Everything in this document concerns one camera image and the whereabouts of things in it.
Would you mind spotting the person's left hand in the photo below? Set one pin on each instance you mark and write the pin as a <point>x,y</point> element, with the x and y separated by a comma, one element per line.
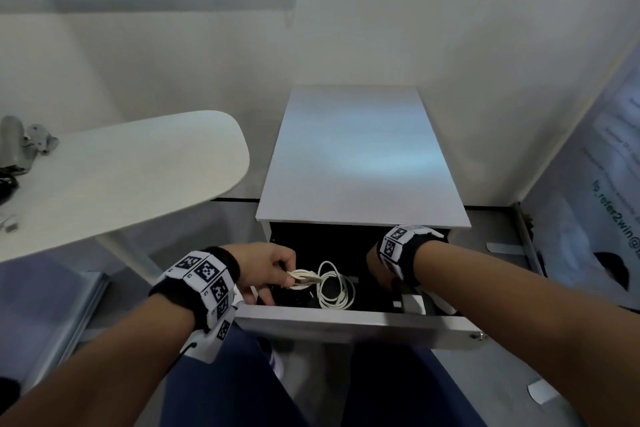
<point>265,264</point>

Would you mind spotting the white sneaker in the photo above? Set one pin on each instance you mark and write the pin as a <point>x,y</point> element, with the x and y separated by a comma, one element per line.
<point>277,366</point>

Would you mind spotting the person's right forearm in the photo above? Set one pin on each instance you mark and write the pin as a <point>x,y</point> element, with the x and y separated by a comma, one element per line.
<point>530,331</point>

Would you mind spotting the person's leg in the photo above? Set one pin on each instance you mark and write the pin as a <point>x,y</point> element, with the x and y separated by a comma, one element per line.
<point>225,386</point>
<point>415,391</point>

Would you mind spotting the person's right leg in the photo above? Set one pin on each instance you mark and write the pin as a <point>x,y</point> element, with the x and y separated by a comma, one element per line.
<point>415,391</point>

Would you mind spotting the black wristband with marker tags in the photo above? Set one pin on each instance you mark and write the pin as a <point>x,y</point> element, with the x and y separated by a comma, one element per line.
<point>200,281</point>
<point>405,246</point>

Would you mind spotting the grey oblong device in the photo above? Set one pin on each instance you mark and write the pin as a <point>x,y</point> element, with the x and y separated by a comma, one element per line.
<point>11,141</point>

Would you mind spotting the person's right hand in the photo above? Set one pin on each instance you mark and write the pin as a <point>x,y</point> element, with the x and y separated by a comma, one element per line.
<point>381,266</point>

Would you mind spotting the person's left forearm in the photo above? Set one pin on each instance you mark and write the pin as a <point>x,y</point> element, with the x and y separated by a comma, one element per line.
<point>100,371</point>

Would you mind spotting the white printed banner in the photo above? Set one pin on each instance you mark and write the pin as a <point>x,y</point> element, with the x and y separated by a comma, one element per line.
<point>595,201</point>

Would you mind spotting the grey partition foot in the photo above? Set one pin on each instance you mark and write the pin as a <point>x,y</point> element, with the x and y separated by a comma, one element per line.
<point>505,247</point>
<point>544,391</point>

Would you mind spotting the person's left leg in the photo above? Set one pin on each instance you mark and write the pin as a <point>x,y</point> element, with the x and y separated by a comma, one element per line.
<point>225,386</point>

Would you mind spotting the grey metal frame post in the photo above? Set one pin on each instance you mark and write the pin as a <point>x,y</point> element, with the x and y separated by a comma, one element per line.
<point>527,236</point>

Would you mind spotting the small white gadget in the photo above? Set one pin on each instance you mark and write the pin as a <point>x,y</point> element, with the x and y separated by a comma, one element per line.
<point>42,137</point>

